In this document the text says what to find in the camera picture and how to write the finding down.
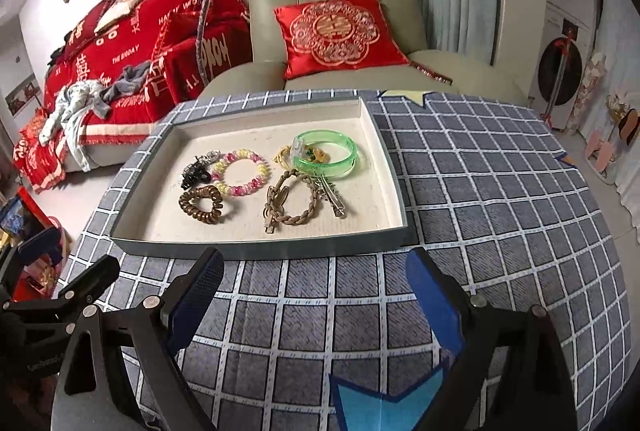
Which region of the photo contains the beige sofa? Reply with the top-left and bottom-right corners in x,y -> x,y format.
65,120 -> 157,173

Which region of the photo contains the red velvet lettered cushion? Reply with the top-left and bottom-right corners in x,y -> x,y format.
162,31 -> 252,95

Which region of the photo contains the green translucent bangle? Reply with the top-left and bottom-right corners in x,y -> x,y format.
291,130 -> 359,179

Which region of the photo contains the pink paddle shaped decoration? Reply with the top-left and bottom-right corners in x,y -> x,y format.
585,131 -> 622,185

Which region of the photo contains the silver spiked hair clip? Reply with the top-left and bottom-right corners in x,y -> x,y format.
312,176 -> 349,218

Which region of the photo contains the red ribboned stick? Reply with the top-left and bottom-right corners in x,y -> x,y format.
544,24 -> 579,125

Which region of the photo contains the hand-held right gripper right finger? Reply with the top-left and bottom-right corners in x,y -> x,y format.
405,247 -> 581,431

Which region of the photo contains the tan bow hair clip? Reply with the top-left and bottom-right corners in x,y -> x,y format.
262,184 -> 292,236

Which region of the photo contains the brown braided hair tie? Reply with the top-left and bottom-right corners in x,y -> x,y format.
270,168 -> 324,226

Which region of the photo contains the red tasselled strip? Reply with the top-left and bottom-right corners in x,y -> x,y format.
410,64 -> 454,86

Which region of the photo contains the white green patterned pillow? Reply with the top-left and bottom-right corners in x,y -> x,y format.
94,0 -> 152,35

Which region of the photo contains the brown spiral hair tie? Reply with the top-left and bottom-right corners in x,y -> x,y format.
179,186 -> 227,225

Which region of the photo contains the grey grid pattern cloth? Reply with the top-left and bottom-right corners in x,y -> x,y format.
65,90 -> 634,431

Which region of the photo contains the grey jewelry tray beige lining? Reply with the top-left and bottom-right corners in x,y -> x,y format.
110,96 -> 419,261

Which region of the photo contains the grey garment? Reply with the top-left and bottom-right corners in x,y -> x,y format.
97,64 -> 154,120

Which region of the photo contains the red embroidered satin cushion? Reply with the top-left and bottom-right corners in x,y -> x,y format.
274,0 -> 412,81

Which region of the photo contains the black claw hair clip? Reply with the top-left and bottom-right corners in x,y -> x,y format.
180,158 -> 214,190

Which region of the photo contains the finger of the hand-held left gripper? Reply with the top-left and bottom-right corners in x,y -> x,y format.
4,255 -> 122,323
0,227 -> 64,293

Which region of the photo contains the red covered sofa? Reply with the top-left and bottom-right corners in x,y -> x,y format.
12,0 -> 254,195

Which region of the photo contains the red velvet tasselled cushion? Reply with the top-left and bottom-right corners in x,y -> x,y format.
155,11 -> 237,62

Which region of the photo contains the unframed wall photo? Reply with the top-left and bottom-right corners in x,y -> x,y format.
5,81 -> 42,118

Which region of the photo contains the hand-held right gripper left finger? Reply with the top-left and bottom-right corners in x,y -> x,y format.
50,247 -> 225,431

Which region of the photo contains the red gift box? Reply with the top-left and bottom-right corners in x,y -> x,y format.
0,186 -> 67,303

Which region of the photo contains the beige patterned decoration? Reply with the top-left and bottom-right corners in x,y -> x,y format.
572,51 -> 609,135

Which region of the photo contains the yellow sunflower hair tie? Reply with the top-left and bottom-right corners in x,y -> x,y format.
274,144 -> 332,170

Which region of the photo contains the white light blue garment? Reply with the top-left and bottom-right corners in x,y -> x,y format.
40,80 -> 109,172

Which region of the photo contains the pink yellow beaded bracelet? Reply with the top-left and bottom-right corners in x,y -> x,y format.
210,148 -> 271,197

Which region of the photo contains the white washing machine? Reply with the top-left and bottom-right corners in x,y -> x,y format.
532,1 -> 602,133

